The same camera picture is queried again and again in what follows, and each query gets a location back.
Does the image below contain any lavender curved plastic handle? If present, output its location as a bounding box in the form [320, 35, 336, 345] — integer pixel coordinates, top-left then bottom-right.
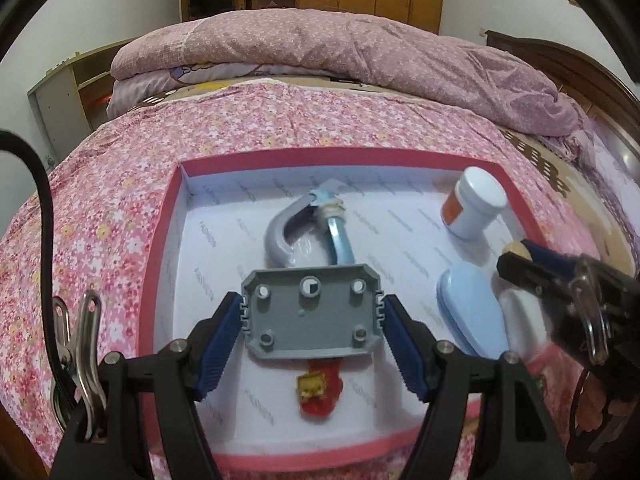
[264, 195, 326, 267]

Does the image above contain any light blue oval case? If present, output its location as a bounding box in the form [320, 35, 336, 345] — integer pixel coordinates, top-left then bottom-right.
[436, 265, 508, 356]

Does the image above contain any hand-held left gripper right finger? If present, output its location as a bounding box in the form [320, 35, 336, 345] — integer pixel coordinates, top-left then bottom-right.
[382, 294, 573, 480]

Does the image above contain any grey plastic plate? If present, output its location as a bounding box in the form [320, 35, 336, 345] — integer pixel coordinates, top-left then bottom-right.
[241, 262, 385, 361]

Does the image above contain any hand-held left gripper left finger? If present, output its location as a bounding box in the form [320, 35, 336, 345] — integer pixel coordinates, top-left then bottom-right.
[55, 290, 251, 480]

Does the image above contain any blue curved handle with tape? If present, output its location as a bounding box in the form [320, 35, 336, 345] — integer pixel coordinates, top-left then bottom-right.
[310, 190, 357, 266]

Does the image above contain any black cable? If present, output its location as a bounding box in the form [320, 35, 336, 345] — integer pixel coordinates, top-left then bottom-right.
[0, 130, 71, 411]

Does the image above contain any pink quilt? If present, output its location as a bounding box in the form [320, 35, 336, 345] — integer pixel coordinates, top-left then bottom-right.
[109, 9, 591, 136]

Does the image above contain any wooden side shelf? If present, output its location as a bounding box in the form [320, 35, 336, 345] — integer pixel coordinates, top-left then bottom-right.
[27, 37, 136, 161]

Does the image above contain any metal spring clip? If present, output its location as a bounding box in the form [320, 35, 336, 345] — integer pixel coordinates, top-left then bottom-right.
[52, 290, 108, 441]

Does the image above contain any white jar with orange label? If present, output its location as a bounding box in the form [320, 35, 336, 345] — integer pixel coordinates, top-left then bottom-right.
[440, 167, 508, 241]

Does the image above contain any white charger plug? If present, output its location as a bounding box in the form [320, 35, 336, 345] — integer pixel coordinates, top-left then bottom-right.
[497, 287, 556, 361]

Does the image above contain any lilac patterned sheet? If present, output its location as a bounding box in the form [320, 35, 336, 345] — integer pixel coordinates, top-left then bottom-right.
[585, 105, 640, 246]

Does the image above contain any pink floral bedsheet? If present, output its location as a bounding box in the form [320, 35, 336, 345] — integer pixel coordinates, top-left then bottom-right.
[0, 80, 640, 480]

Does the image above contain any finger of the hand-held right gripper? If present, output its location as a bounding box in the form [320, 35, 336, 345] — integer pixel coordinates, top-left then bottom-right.
[497, 254, 576, 307]
[517, 240, 582, 275]

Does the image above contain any dark wooden headboard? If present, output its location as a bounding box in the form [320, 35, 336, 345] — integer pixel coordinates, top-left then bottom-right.
[485, 30, 640, 181]

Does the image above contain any red transparent plastic piece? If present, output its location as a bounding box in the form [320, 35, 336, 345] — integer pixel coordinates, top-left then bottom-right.
[297, 357, 346, 417]

